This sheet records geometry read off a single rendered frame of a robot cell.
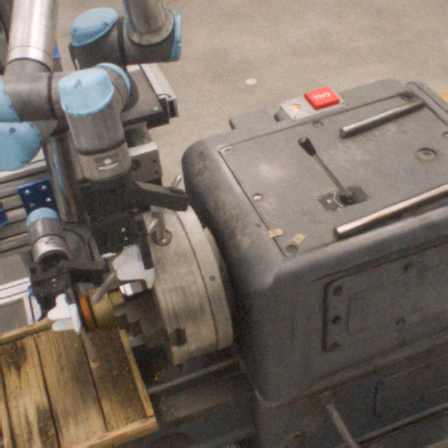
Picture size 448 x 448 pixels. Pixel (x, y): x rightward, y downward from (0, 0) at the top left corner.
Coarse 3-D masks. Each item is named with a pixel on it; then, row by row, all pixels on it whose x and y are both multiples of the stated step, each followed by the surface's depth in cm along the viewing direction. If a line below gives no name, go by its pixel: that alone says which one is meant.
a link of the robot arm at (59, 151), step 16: (64, 128) 150; (48, 144) 153; (64, 144) 153; (48, 160) 156; (64, 160) 156; (64, 176) 159; (80, 176) 162; (64, 192) 162; (64, 208) 166; (80, 208) 167; (64, 224) 171; (80, 224) 170
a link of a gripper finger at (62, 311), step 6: (60, 300) 142; (60, 306) 141; (66, 306) 141; (72, 306) 139; (54, 312) 140; (60, 312) 140; (66, 312) 140; (72, 312) 139; (78, 312) 140; (54, 318) 139; (60, 318) 139; (66, 318) 139; (72, 318) 139; (78, 318) 139; (78, 324) 138; (78, 330) 138
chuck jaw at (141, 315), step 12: (144, 300) 140; (120, 312) 138; (132, 312) 137; (144, 312) 137; (156, 312) 137; (120, 324) 139; (132, 324) 136; (144, 324) 134; (156, 324) 134; (144, 336) 137; (156, 336) 133; (168, 336) 133; (180, 336) 133
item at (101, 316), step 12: (96, 288) 142; (84, 300) 140; (108, 300) 139; (120, 300) 141; (84, 312) 138; (96, 312) 138; (108, 312) 139; (84, 324) 139; (96, 324) 140; (108, 324) 140
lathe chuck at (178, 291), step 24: (144, 216) 140; (168, 216) 138; (168, 264) 131; (192, 264) 131; (144, 288) 153; (168, 288) 130; (192, 288) 131; (168, 312) 130; (192, 312) 131; (192, 336) 134; (216, 336) 136
